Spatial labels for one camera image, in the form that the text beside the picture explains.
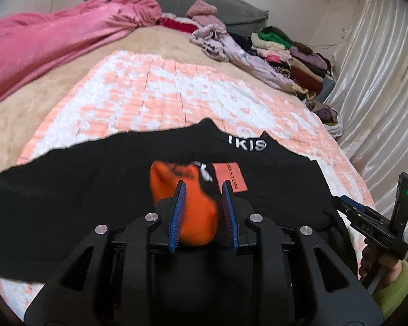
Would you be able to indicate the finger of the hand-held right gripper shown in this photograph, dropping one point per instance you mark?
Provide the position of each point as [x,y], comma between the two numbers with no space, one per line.
[346,207]

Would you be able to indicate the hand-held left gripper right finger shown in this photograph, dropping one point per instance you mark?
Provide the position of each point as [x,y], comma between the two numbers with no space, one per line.
[229,215]

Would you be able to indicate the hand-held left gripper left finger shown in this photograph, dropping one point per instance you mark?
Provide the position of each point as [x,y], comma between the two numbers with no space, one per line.
[176,215]

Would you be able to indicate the black shirt with orange print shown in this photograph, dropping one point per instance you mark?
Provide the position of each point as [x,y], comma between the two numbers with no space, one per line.
[88,193]

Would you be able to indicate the white bag of clothes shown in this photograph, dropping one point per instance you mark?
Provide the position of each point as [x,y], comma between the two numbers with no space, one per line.
[329,119]

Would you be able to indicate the pile of folded clothes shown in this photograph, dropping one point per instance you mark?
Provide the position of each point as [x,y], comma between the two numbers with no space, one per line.
[292,57]

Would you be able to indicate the person's right hand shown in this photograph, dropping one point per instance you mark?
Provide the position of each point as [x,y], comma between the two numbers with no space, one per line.
[367,261]

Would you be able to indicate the orange and white quilt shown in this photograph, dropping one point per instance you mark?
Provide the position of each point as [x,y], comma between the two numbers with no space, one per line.
[176,95]

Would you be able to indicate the white satin curtain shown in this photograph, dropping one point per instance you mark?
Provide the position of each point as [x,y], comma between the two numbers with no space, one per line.
[377,74]

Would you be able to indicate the lilac crumpled garment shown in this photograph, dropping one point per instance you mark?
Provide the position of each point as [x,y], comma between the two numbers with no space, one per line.
[231,49]

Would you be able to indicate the beige bedsheet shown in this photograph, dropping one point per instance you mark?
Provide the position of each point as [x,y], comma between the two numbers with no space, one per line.
[17,119]

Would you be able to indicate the red cloth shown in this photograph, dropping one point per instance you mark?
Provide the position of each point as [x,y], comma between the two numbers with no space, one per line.
[178,24]

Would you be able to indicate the pink fluffy garment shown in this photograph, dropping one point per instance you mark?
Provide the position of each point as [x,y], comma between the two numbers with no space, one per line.
[202,10]

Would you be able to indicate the pink satin blanket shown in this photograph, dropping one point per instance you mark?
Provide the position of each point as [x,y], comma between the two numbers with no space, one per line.
[54,40]

